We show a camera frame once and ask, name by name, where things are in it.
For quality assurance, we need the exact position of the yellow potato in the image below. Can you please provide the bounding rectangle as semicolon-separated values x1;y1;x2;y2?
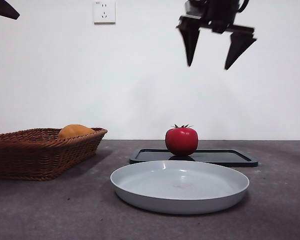
57;124;96;140

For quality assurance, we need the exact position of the red tomato with green stem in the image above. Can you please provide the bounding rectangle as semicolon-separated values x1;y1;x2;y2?
164;123;199;157

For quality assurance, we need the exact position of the dark rectangular tray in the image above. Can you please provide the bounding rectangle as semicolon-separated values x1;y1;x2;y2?
128;148;259;168

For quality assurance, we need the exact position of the brown wicker basket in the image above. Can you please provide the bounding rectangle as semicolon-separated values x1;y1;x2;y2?
0;127;109;182

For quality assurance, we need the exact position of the white wall socket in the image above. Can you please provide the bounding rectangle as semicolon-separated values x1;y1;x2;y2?
93;0;117;25

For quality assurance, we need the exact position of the grey round plate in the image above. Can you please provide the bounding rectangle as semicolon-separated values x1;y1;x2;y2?
109;159;251;216

